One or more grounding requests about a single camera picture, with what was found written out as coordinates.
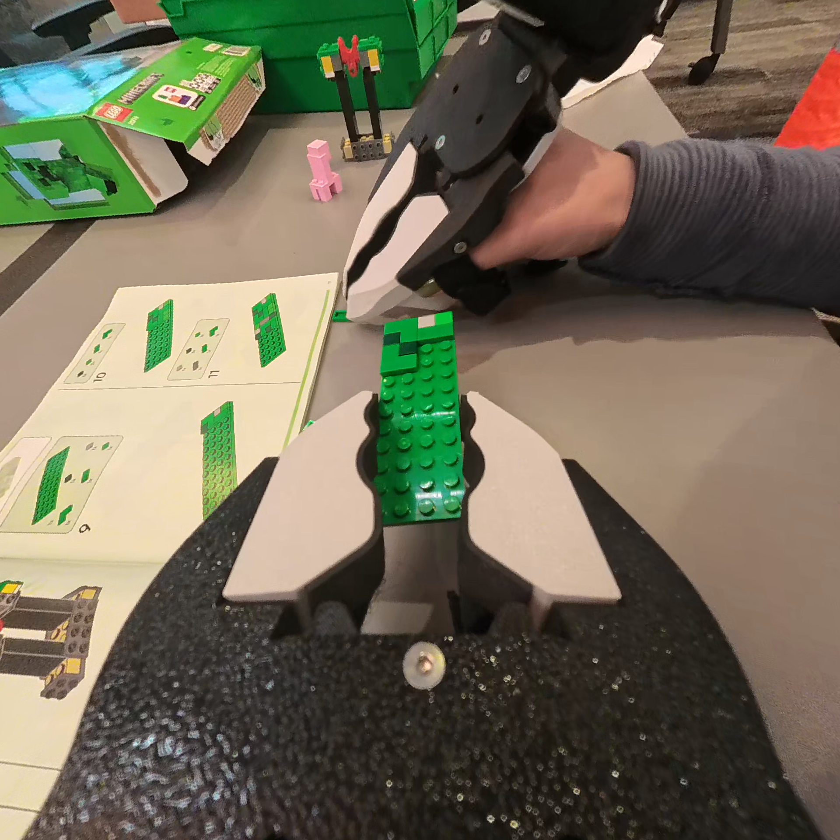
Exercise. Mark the green studded brick plate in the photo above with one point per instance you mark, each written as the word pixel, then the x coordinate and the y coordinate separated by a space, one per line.
pixel 420 433

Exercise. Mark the person's right hand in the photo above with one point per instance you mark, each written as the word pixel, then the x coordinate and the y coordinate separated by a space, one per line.
pixel 565 197

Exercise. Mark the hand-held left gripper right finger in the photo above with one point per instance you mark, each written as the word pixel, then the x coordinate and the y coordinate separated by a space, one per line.
pixel 538 525

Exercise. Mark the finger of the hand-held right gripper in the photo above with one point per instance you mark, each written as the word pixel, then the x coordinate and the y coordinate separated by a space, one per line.
pixel 387 210
pixel 394 282

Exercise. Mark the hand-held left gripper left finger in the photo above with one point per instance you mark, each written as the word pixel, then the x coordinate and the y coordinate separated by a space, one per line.
pixel 295 525

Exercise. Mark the orange traffic cone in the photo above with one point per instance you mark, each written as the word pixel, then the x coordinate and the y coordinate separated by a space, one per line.
pixel 814 105

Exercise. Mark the person's right forearm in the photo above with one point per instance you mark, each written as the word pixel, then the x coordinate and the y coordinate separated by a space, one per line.
pixel 735 217

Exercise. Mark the building instruction booklet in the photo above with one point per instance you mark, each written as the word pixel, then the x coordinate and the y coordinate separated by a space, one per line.
pixel 145 394

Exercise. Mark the black brick tower model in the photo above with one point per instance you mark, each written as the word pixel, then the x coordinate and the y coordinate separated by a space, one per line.
pixel 355 99

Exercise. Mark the small pink brick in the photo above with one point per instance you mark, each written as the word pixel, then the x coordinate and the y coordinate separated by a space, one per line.
pixel 323 171

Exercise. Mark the green plastic bin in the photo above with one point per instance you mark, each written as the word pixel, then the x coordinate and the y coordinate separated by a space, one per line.
pixel 302 53

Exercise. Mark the green brick set box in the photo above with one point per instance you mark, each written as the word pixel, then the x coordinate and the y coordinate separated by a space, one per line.
pixel 79 145

